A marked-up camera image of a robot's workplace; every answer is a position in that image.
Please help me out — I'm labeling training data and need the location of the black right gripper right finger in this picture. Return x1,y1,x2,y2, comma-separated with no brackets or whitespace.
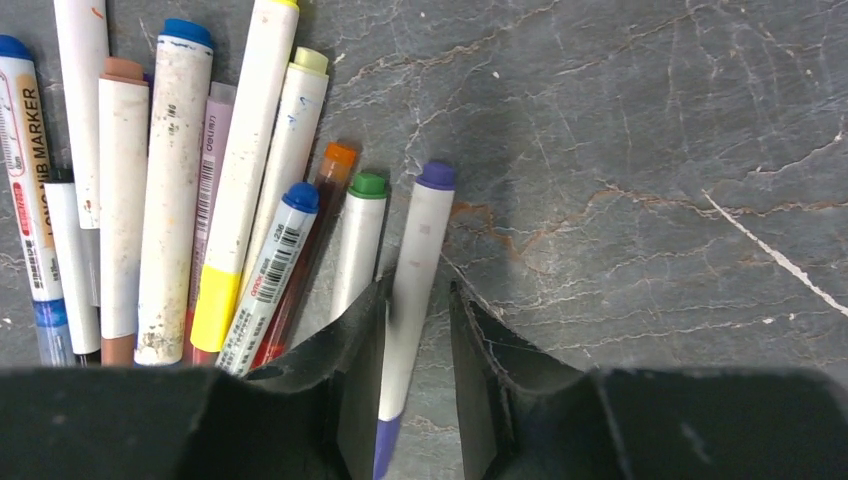
449,281,588,480

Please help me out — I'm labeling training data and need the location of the white marker pale yellow cap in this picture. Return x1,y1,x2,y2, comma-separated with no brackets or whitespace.
239,47,329,293

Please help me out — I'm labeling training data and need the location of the white marker green cap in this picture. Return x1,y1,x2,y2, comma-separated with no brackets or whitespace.
330,172,388,321

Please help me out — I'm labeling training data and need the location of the white pen blue cap barcode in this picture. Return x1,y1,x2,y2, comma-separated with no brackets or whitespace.
216,182,319,376

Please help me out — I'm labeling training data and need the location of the white marker purple cap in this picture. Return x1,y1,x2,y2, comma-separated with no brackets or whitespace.
373,161,456,479

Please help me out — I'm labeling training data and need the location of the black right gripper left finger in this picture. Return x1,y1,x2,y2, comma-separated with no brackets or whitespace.
248,274,395,480

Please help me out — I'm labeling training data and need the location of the white marker blue cap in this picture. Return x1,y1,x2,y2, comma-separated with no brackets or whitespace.
134,18,213,366

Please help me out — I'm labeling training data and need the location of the pink pen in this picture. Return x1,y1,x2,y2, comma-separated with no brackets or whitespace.
183,82,236,365

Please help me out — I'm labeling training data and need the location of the white marker brown cap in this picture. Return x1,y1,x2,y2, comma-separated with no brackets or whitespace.
98,57,150,367

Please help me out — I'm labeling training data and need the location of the white marker black tip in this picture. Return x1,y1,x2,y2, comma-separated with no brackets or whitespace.
44,167,101,367

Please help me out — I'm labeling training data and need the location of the red pen orange cap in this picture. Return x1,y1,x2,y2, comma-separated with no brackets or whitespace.
251,142,357,369

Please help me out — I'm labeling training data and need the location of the white marker upper left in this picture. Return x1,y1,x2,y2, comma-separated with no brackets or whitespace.
53,0,109,230

